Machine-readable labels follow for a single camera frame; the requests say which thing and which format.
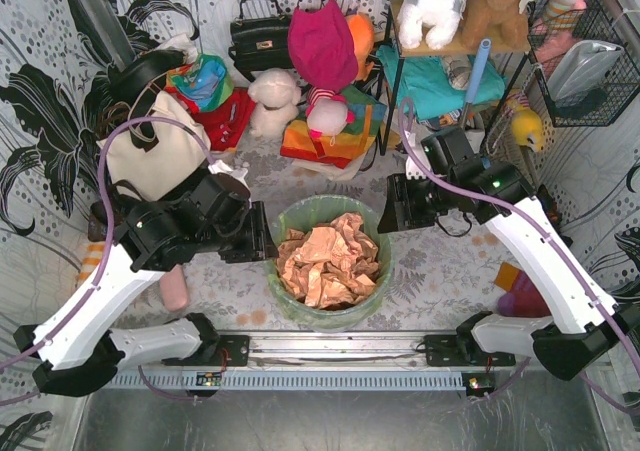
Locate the white dog plush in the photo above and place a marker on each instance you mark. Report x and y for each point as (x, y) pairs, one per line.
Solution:
(433, 22)

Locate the brown teddy bear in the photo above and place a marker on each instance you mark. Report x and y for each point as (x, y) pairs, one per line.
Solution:
(506, 15)

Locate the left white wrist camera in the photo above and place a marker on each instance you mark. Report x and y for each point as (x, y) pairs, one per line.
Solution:
(220, 167)

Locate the rainbow striped folded cloth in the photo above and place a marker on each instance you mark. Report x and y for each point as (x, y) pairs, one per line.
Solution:
(354, 141)

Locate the black leather handbag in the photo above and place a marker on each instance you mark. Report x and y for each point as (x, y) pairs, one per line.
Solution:
(260, 44)

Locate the black metal shelf rack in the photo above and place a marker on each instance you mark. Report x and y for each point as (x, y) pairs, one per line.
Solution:
(392, 83)

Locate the magenta hanging cloth bag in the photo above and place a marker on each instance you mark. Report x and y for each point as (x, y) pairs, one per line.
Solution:
(321, 47)

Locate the purple and orange sock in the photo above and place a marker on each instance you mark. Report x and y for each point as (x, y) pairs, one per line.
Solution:
(521, 298)

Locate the silver foil pouch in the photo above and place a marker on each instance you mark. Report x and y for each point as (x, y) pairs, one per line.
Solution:
(582, 68)

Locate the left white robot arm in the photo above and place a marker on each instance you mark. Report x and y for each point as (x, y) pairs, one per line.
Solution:
(78, 349)

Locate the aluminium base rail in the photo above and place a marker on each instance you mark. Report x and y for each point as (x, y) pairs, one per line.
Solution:
(308, 361)

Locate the colourful rainbow bag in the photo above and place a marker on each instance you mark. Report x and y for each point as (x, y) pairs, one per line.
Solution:
(203, 86)

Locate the black round hat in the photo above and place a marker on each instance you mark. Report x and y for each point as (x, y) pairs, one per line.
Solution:
(126, 85)

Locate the red folded cloth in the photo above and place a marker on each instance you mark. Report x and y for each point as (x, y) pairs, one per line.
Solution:
(226, 124)

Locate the black wire basket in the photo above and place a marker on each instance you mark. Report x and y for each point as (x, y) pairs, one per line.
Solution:
(603, 104)

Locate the orange plush toy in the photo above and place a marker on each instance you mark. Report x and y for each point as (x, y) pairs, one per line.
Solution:
(362, 32)

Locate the blue handled floor mop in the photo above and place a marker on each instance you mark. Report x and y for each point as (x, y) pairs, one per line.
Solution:
(478, 67)

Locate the teal folded cloth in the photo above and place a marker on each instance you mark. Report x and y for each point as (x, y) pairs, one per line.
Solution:
(425, 82)

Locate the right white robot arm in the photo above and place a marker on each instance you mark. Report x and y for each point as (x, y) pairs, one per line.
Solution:
(584, 321)

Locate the large white sheep plush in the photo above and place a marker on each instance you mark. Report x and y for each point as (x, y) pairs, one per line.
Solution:
(276, 95)

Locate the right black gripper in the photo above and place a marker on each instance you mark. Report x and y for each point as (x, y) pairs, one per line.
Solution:
(403, 201)

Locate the pink eyeglass case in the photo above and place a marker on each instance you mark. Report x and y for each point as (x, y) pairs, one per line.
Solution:
(174, 290)

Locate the yellow duck plush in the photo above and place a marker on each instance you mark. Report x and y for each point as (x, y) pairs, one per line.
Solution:
(525, 124)

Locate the green plastic trash bag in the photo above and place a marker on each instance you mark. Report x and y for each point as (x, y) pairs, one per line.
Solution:
(303, 216)

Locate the crumpled brown paper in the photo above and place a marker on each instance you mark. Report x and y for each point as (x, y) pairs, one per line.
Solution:
(334, 266)

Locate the cream canvas tote bag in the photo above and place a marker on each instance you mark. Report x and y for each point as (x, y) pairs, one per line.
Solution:
(152, 174)

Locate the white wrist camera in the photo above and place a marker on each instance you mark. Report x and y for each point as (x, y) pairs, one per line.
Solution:
(413, 170)
(220, 167)

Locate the pink and white plush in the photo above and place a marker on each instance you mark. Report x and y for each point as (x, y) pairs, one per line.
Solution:
(327, 113)

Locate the orange checkered towel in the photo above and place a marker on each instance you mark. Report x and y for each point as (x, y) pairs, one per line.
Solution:
(91, 260)

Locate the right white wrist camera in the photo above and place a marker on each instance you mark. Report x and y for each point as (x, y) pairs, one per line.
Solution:
(413, 170)

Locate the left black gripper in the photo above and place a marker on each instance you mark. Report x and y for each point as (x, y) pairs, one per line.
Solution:
(255, 232)

